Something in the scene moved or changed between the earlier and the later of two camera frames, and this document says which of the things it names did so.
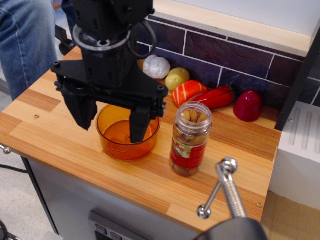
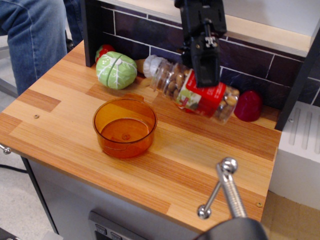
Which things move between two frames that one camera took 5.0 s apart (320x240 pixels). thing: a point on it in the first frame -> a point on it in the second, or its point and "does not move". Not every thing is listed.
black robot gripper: [110, 76] -> [203, 24]
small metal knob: [6, 150] does not move
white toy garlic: [156, 67] does not move
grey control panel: [107, 229] does not move
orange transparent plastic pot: [113, 123] does not move
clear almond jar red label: [192, 128] -> [219, 102]
